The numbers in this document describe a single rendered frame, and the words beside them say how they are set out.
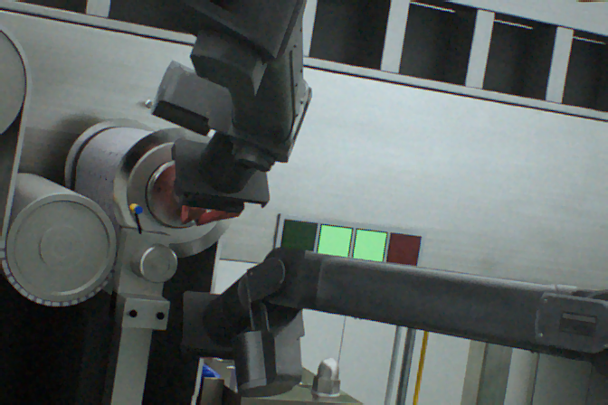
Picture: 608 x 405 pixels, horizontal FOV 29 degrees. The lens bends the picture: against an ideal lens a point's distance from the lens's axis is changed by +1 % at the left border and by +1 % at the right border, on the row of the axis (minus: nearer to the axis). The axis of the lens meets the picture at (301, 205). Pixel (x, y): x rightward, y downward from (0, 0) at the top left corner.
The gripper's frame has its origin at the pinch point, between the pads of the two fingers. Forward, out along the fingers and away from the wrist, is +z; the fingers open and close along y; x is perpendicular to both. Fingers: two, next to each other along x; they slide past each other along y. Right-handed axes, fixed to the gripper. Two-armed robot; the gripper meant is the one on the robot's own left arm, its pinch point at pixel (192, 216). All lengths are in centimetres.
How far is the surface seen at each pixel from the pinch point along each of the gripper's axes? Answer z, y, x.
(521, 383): 251, 247, 111
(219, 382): 15.8, 8.3, -12.2
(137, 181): 0.8, -5.8, 4.2
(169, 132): -2.5, -2.9, 9.1
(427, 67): 18, 51, 47
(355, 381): 255, 171, 108
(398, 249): 30, 47, 19
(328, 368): 12.3, 21.3, -11.0
